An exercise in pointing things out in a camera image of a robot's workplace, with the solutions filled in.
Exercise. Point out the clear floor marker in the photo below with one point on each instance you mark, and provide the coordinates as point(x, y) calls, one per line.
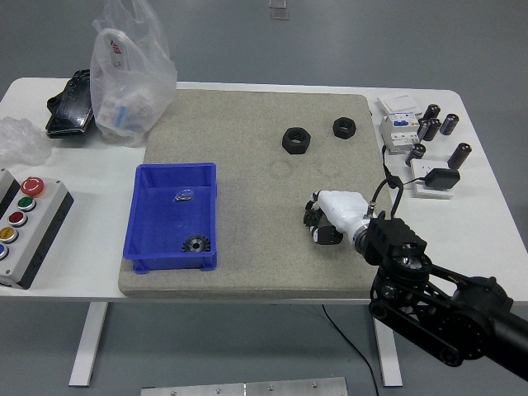
point(277, 3)
point(280, 15)

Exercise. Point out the large black gear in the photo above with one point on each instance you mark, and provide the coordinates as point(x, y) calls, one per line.
point(196, 244)

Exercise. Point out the glossy black pouch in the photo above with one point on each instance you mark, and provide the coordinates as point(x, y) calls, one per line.
point(70, 109)

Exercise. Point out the black power adapter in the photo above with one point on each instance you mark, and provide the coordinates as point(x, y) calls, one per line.
point(443, 178)

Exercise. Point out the small black gear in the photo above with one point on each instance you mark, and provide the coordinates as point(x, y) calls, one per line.
point(310, 216)

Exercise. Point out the black cylindrical capacitor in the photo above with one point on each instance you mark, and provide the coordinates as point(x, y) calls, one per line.
point(460, 155)
point(449, 123)
point(433, 112)
point(433, 130)
point(416, 153)
point(422, 128)

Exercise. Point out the crumpled clear plastic wrap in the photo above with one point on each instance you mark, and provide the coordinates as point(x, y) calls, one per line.
point(20, 138)

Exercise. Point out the grey push-button control box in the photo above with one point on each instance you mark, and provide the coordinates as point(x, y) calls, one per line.
point(29, 231)

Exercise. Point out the grey-brown mat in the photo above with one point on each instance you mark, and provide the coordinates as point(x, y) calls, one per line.
point(255, 198)

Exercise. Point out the flat white box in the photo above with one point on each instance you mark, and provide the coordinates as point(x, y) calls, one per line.
point(398, 104)

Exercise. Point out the white table leg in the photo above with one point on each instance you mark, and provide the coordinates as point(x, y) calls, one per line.
point(387, 359)
point(88, 346)

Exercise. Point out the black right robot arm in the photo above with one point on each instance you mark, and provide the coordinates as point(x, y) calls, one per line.
point(392, 235)

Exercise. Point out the small black hex nut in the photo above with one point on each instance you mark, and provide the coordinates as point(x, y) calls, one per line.
point(344, 128)

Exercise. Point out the small clear parts bag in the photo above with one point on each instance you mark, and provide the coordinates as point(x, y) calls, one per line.
point(184, 195)

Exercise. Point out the large black hex nut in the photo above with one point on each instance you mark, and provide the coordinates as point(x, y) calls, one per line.
point(296, 140)

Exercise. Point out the silver metal plate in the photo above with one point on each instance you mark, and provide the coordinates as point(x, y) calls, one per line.
point(243, 388)

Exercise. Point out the clear plastic shopping bag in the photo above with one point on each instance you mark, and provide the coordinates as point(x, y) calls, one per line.
point(132, 90)

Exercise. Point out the white circuit breaker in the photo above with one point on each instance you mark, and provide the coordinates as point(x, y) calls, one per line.
point(398, 134)

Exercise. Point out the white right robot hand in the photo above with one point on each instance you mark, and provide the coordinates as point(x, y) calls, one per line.
point(342, 208)

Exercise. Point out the blue plastic bin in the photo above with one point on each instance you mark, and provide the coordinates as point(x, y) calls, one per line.
point(173, 222)

